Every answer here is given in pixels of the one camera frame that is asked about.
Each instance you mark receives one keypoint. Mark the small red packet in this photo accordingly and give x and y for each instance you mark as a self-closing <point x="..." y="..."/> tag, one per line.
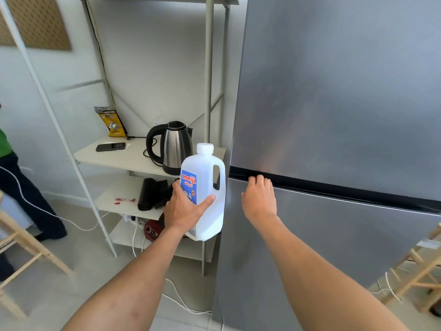
<point x="124" y="200"/>

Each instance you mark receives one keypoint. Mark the brown pegboard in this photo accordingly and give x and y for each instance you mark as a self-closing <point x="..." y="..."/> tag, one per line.
<point x="38" y="20"/>

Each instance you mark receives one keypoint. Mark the white power strip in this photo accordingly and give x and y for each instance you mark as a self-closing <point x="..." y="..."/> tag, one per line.
<point x="137" y="222"/>

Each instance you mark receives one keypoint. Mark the person's left thumb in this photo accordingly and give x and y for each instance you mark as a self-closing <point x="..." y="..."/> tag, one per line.
<point x="204" y="204"/>

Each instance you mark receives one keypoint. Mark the silver freezer door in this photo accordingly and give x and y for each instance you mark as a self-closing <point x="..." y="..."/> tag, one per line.
<point x="327" y="82"/>

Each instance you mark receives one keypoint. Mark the person's left forearm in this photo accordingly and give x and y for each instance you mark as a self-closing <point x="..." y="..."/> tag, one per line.
<point x="131" y="289"/>

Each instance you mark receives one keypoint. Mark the black smartphone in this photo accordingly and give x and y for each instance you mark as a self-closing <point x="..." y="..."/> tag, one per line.
<point x="110" y="147"/>

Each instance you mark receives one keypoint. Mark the white milk jug blue label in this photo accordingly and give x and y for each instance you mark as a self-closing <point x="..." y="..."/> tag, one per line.
<point x="204" y="168"/>

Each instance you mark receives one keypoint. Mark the wooden chair frame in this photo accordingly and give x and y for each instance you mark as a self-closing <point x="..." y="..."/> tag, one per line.
<point x="34" y="246"/>

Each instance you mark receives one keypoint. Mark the wooden folding rack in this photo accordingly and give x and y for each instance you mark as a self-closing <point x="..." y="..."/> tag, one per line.
<point x="413" y="268"/>

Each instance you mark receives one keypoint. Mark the person's left hand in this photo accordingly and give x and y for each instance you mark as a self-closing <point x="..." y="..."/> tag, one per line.
<point x="179" y="212"/>

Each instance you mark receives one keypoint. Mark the person's right forearm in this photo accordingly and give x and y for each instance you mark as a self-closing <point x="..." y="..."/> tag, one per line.
<point x="310" y="279"/>

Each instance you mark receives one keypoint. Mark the silver refrigerator door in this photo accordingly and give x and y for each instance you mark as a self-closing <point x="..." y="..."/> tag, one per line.
<point x="344" y="244"/>

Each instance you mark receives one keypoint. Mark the white metal shelf unit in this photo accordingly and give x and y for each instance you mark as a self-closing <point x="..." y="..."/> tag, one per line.
<point x="103" y="156"/>

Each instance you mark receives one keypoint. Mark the yellow snack packet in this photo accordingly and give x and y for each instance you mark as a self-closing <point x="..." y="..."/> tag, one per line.
<point x="113" y="124"/>

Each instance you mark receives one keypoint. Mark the steel and black electric kettle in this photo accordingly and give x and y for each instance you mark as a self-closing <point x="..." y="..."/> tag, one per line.
<point x="176" y="144"/>

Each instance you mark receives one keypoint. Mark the red and black device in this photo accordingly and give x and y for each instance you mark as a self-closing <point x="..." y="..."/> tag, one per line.
<point x="151" y="230"/>

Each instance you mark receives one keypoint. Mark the person's right fingers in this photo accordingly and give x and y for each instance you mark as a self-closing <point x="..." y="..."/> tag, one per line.
<point x="260" y="181"/>

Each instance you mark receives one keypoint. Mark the black folded plastic bag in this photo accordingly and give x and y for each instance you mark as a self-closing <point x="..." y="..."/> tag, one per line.
<point x="163" y="196"/>
<point x="147" y="194"/>

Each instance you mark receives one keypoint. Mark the person's right hand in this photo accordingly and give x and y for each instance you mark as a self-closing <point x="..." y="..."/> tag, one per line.
<point x="259" y="203"/>

